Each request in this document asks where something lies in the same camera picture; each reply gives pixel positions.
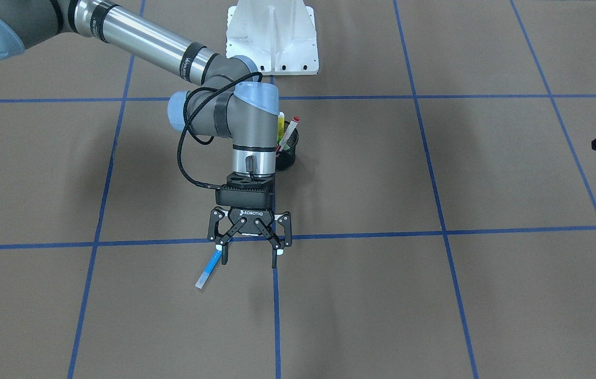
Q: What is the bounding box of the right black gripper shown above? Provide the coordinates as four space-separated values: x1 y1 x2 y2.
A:
207 208 293 269

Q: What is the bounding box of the blue highlighter pen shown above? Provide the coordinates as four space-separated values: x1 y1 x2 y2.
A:
195 248 223 290

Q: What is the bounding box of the red capped white marker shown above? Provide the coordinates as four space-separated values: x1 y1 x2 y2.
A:
276 117 300 153

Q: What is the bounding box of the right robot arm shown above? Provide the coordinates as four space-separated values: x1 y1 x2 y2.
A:
0 1 292 268

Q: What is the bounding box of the black mesh pen cup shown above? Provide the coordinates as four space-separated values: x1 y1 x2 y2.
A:
275 129 300 171

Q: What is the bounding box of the yellow highlighter pen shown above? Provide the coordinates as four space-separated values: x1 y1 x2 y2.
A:
277 111 285 144

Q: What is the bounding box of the black braided cable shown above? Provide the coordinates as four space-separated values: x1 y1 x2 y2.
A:
177 71 263 190

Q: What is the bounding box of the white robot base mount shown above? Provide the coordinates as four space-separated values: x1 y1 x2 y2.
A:
225 1 320 75

